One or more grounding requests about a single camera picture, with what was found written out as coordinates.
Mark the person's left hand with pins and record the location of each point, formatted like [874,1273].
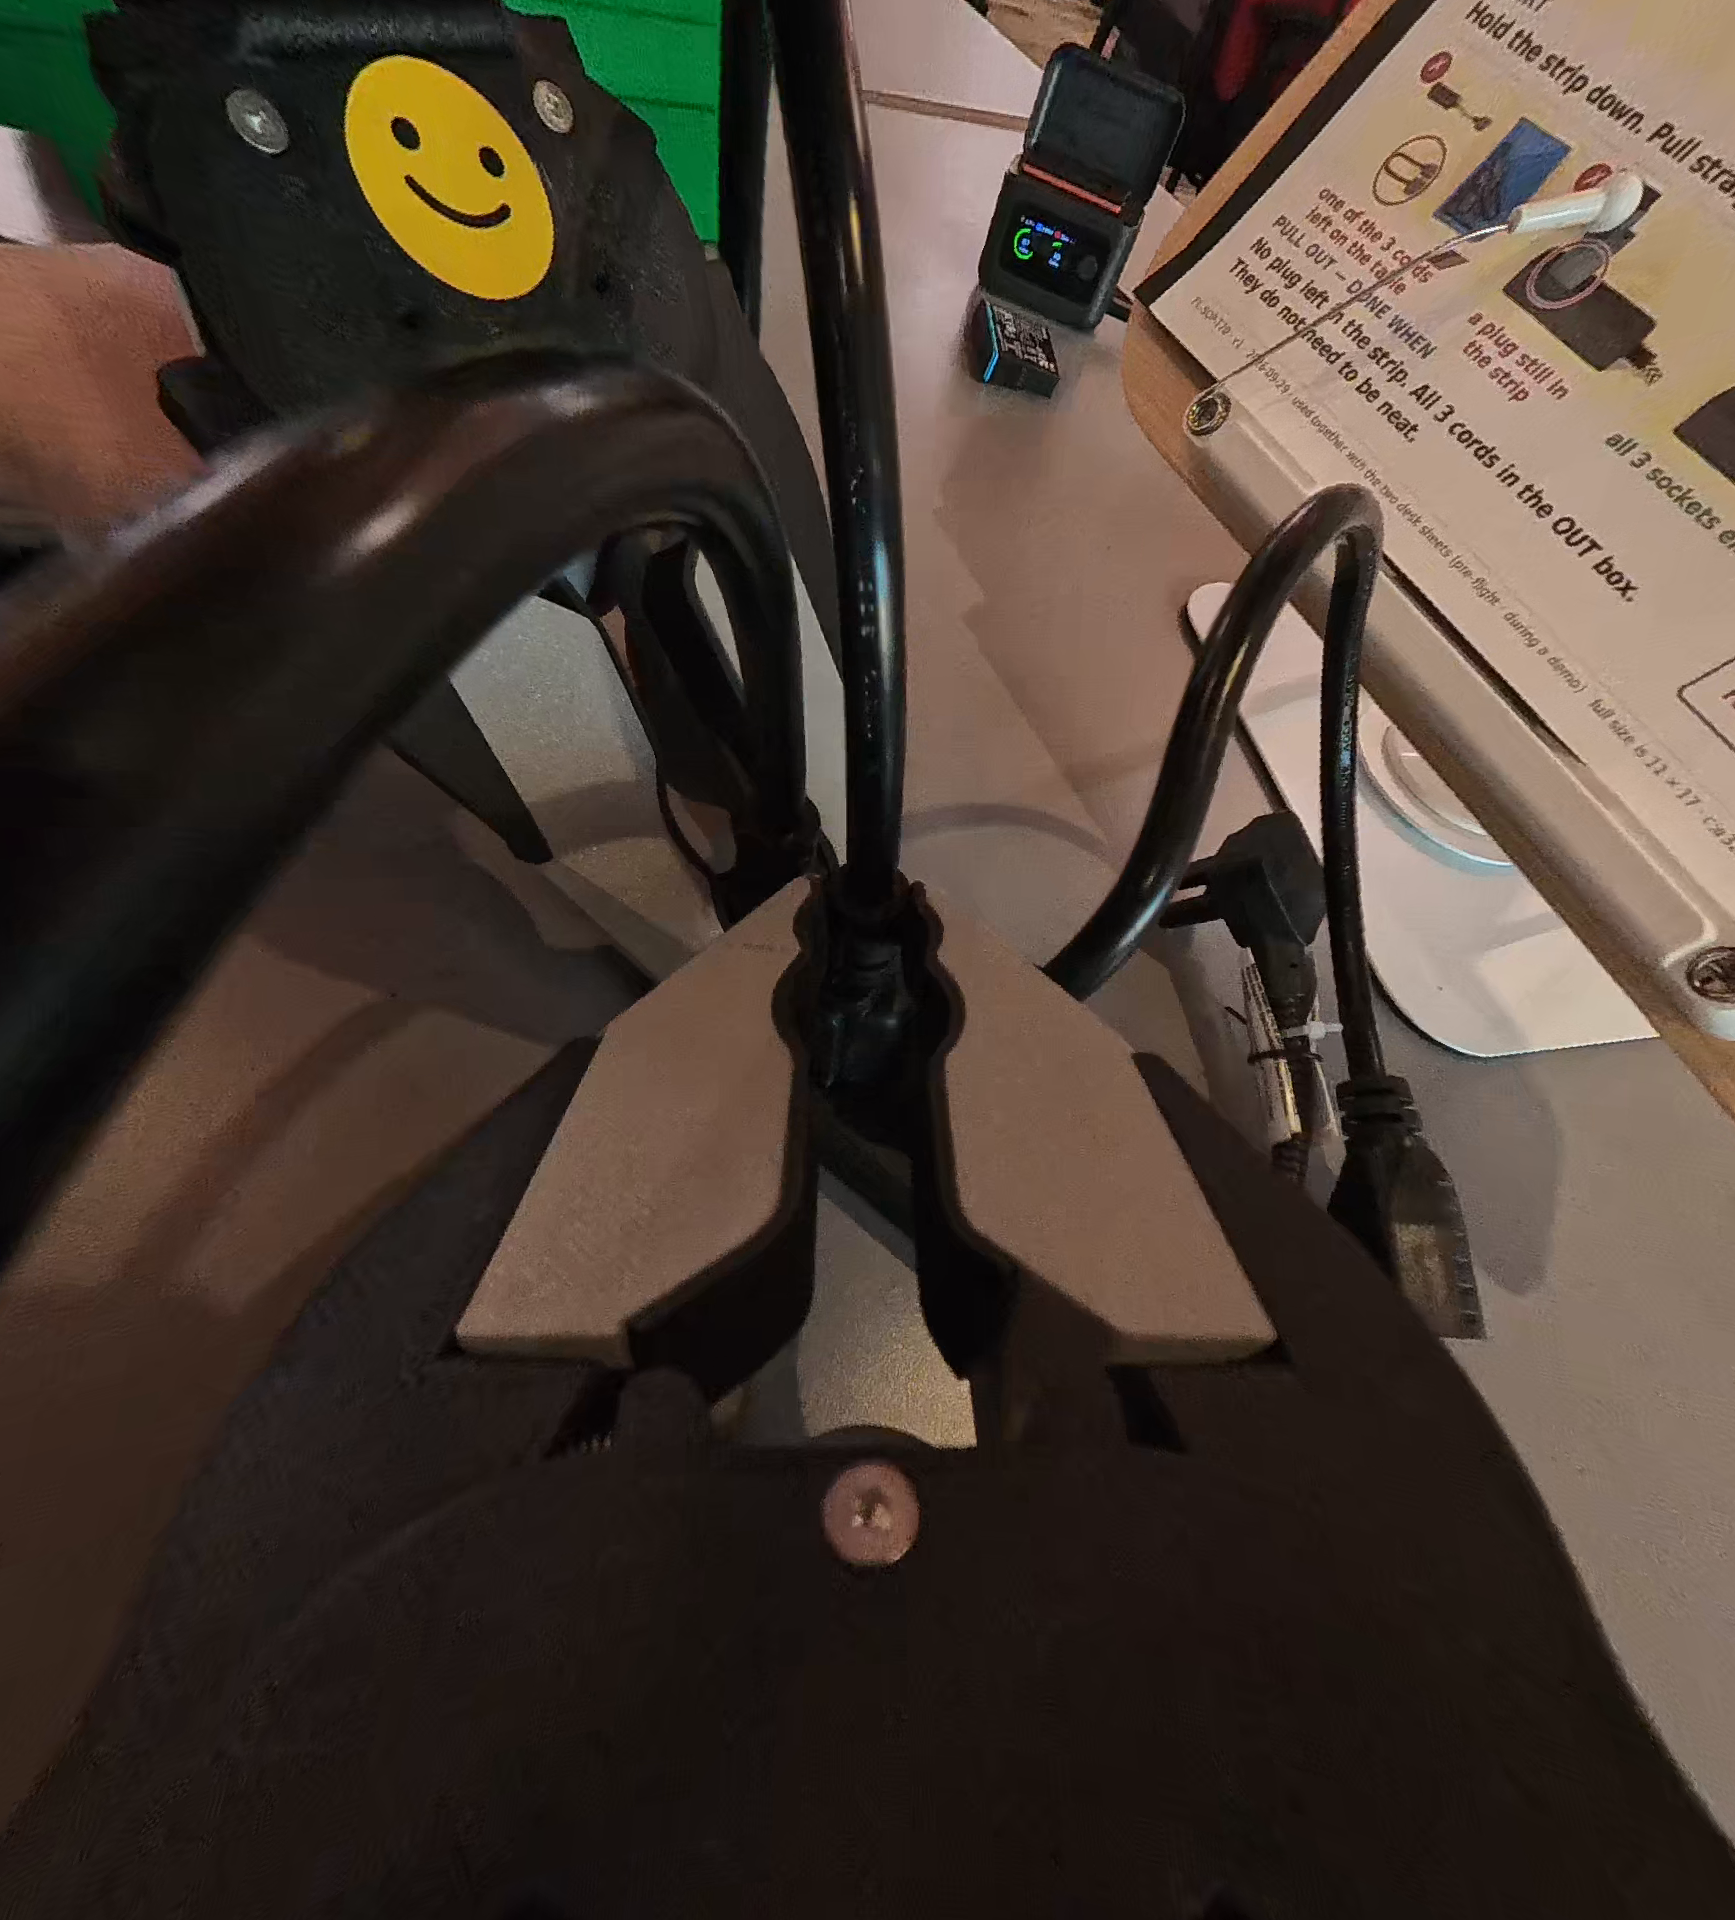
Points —
[26,376]

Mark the small black battery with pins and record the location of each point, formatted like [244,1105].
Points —
[1014,343]

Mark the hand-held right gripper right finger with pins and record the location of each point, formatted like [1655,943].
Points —
[1093,1185]

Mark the green plastic crate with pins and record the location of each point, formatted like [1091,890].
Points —
[12,74]

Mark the black charging case with display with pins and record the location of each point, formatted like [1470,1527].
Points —
[1093,120]

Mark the red and black bag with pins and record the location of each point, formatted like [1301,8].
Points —
[1256,61]

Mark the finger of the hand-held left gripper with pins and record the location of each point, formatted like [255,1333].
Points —
[583,750]

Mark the black angled power plug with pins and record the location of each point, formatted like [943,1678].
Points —
[1266,901]

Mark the large instruction sheet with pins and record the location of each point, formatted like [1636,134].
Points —
[1559,450]

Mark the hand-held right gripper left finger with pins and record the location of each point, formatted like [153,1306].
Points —
[642,1171]

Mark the white stand base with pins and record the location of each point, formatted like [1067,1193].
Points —
[1483,960]

